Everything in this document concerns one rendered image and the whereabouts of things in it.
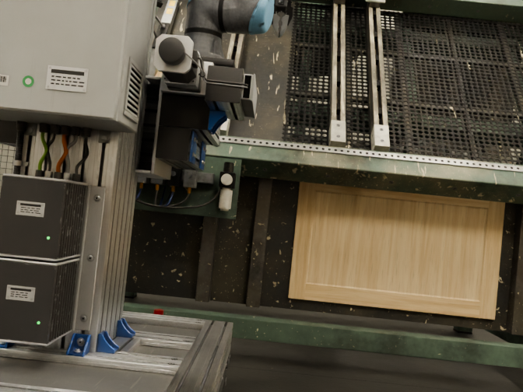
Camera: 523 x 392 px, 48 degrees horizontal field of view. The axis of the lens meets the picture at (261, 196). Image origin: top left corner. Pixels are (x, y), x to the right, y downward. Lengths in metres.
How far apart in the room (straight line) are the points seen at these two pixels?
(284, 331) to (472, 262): 0.89
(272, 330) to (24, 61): 1.47
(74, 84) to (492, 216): 1.95
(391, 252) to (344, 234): 0.22
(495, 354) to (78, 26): 1.96
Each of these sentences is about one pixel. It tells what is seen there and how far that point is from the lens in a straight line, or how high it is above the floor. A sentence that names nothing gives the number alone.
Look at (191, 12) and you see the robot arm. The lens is 1.85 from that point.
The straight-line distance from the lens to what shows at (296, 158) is 2.33.
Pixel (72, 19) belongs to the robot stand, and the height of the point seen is 0.96.
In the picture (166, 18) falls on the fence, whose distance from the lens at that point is 3.06.
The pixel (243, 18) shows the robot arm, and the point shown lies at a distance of 1.79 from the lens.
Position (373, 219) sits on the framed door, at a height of 0.63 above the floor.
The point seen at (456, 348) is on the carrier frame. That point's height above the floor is 0.15.
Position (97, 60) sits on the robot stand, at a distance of 1.28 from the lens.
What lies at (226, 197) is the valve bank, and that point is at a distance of 2.25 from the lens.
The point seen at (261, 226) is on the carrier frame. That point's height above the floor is 0.55.
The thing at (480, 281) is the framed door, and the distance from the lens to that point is 2.72.
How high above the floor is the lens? 0.60
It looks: 2 degrees up
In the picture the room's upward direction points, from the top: 6 degrees clockwise
